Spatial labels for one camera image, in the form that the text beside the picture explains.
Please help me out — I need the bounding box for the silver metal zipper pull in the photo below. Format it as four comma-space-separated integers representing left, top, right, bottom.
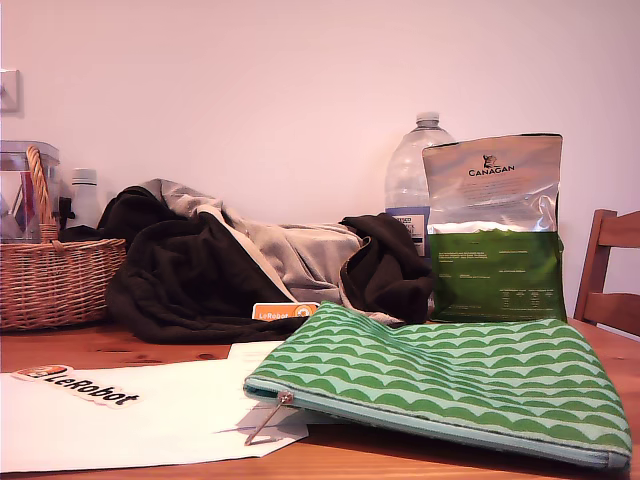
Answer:
243, 390, 295, 447

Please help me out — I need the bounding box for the green wave-patterned zip bag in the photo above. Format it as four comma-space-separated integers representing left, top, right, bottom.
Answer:
243, 300, 634, 472

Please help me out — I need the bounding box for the orange LeRobot sticker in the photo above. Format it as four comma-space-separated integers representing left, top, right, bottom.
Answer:
251, 301, 321, 322

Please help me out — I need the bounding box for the large clear water bottle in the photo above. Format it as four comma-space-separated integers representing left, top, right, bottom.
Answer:
383, 110, 457, 259

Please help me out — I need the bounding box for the printed white paper sheet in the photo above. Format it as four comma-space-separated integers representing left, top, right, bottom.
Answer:
227, 340, 321, 426

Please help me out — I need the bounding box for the dark brown grey-lined jacket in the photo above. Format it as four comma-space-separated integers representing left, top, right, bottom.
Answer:
97, 178, 436, 345

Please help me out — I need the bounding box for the silver green Canagan pouch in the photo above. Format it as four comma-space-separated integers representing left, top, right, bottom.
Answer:
421, 132, 569, 324

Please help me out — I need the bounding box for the white bottle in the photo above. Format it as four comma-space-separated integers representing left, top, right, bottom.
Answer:
69, 167, 100, 229

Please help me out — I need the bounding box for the woven wicker basket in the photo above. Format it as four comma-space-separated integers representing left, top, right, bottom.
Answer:
0, 144, 128, 332

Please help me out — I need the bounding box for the black-lettered LeRobot sticker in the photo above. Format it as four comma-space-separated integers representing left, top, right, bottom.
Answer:
10, 365, 141, 411

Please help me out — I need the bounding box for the wooden chair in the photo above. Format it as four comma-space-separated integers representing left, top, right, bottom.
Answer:
573, 208, 640, 337

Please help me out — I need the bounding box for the clear plastic container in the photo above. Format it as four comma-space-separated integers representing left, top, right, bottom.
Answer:
0, 139, 62, 245

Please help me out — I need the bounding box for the white wall plate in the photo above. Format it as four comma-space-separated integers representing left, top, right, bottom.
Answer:
0, 68, 25, 119

